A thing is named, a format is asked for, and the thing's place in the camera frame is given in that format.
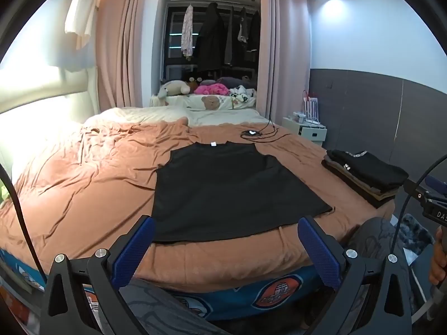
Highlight blue grey rug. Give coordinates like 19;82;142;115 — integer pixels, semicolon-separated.
398;213;438;263

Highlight white hanging garment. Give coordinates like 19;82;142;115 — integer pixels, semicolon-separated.
65;0;102;50

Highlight white two-drawer nightstand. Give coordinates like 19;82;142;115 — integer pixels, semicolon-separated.
281;116;328;147

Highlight bear print pillow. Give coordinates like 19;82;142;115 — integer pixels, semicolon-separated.
164;94;257;111

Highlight dark hanging garments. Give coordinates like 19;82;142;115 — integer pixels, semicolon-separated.
229;6;261;65

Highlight person's right hand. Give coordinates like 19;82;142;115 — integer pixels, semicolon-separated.
429;227;447;287

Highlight brown bear plush toy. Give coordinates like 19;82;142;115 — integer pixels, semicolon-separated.
185;76;207;93

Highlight floral hanging garment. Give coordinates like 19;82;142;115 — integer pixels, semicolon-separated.
181;4;195;58

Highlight brown blanket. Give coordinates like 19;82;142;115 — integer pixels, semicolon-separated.
0;118;395;292

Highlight black and white plush toy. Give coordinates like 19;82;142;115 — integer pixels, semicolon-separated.
229;85;257;106

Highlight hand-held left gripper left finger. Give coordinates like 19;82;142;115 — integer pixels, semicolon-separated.
41;214;158;335

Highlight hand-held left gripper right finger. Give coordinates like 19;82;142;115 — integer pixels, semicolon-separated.
298;215;416;335

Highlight white padded headboard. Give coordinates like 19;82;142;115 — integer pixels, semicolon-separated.
0;66;99;182

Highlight stack of folded clothes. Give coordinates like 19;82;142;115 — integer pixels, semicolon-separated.
321;149;410;209

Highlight pink curtain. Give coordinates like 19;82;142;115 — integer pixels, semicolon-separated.
96;0;165;114
256;0;311;126

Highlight blue printed bed sheet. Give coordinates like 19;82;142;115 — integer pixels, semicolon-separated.
0;248;315;322

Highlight dark grey pillow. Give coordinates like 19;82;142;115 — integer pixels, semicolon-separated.
216;76;256;90

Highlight thin black cable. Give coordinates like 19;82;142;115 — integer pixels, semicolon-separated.
241;110;280;143

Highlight pink cloth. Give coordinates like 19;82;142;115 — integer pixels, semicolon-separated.
194;83;230;95

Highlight black hanging coat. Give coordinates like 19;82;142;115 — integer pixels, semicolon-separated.
194;2;228;72

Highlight black sleeveless shirt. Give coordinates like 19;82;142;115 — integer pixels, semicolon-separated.
151;140;336;244

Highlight white wire rack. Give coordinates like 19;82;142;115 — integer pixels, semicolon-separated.
301;90;321;125

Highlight cream bed sheet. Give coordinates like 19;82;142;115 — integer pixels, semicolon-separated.
84;106;271;127

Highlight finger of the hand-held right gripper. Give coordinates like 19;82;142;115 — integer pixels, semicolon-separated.
403;179;428;199

